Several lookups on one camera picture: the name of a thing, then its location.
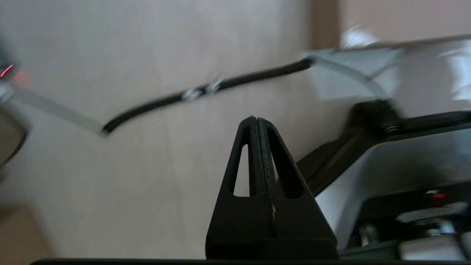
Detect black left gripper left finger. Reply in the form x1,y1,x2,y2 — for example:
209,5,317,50
205,116,276,260

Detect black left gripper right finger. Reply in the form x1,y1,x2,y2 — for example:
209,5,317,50
257,118,339,260

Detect black grey robot base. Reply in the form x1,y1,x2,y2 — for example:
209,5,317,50
296,99,471,260

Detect black corrugated conduit, two tapes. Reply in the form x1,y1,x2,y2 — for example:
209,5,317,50
101,57,316,136

